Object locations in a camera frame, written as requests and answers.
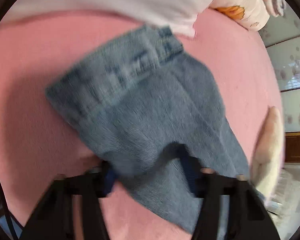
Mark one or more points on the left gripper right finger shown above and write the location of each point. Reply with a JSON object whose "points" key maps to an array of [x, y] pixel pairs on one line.
{"points": [[246, 216]]}

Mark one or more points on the pink folded quilt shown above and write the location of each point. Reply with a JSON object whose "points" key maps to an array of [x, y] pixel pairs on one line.
{"points": [[250, 14]]}

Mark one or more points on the blue denim jacket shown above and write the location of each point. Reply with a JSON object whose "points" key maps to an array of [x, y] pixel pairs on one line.
{"points": [[133, 101]]}

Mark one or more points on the pink bed blanket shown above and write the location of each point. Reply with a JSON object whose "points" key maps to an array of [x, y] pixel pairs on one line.
{"points": [[37, 145]]}

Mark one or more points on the floral sliding wardrobe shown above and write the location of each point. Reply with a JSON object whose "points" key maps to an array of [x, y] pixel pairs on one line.
{"points": [[281, 36]]}

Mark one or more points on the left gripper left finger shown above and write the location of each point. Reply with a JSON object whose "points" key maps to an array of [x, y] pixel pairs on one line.
{"points": [[52, 218]]}

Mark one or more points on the white folded fleece garment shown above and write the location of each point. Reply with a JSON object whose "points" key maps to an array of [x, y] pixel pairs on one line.
{"points": [[268, 156]]}

